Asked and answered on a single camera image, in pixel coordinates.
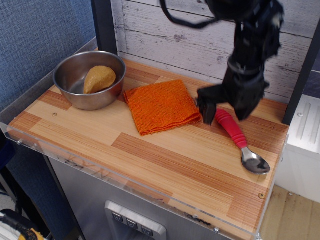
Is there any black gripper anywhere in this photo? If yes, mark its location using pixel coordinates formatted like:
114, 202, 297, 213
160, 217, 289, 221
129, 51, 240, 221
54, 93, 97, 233
196, 62, 270, 125

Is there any red handled metal spoon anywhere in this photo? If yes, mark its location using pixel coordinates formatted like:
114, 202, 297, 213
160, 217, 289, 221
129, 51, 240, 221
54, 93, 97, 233
215, 109, 271, 175

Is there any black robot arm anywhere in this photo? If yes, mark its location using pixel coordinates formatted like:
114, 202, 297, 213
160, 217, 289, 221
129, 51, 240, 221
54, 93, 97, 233
196, 0, 284, 125

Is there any orange folded cloth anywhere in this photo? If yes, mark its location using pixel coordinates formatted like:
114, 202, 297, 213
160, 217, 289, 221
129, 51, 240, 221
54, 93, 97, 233
124, 80, 202, 136

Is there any clear acrylic table guard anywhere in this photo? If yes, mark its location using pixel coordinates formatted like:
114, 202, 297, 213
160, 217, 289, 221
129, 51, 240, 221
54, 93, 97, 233
0, 37, 290, 240

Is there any white side cabinet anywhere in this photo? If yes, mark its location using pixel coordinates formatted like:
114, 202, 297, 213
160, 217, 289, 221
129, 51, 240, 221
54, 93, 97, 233
275, 95, 320, 202

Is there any tan toy food piece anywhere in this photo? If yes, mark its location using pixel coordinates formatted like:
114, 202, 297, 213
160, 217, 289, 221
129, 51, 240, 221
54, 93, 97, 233
83, 65, 116, 94

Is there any stainless steel bowl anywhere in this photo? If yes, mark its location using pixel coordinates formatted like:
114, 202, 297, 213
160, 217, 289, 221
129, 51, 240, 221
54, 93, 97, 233
53, 51, 126, 111

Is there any silver button control panel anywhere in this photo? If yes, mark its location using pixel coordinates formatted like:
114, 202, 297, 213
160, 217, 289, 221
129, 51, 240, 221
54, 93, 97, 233
104, 200, 167, 240

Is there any steel toy appliance front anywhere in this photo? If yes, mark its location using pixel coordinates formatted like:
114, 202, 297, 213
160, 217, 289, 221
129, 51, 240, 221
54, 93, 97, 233
47, 157, 225, 240

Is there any yellow black object bottom left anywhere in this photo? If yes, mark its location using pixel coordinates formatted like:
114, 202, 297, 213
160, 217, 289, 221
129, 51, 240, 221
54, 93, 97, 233
0, 213, 46, 240

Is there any dark right frame post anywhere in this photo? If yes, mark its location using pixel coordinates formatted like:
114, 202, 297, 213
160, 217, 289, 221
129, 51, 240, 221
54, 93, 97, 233
281, 0, 320, 125

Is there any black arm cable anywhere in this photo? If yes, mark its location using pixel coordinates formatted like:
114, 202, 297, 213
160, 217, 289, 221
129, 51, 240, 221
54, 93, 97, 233
159, 0, 223, 30

